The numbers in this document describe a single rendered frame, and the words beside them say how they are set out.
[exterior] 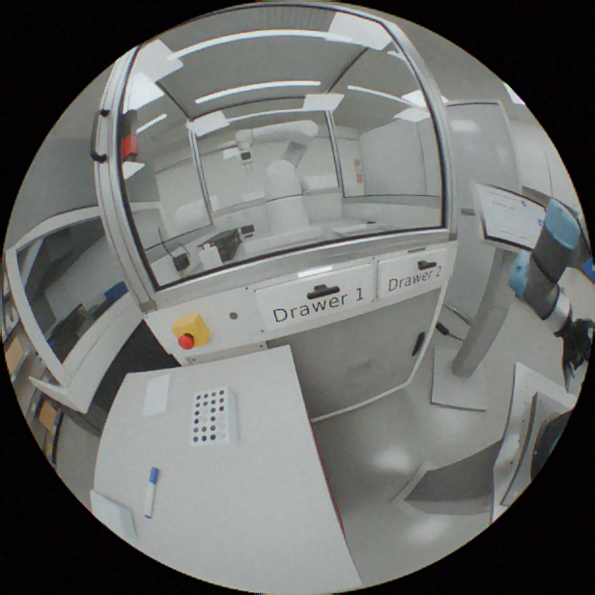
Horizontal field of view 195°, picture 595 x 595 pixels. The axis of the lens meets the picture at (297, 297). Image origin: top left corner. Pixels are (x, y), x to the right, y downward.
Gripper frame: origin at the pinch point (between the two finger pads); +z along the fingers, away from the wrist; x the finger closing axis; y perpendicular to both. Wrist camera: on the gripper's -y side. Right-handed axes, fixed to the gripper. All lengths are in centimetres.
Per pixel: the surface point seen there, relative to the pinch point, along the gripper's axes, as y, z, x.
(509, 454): 15.3, -9.7, -20.0
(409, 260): -4, -59, -13
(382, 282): 3, -60, -19
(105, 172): 64, -91, 13
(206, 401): 52, -59, -33
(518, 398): 1.9, -13.2, -19.2
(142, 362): 89, -101, -62
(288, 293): 27, -69, -21
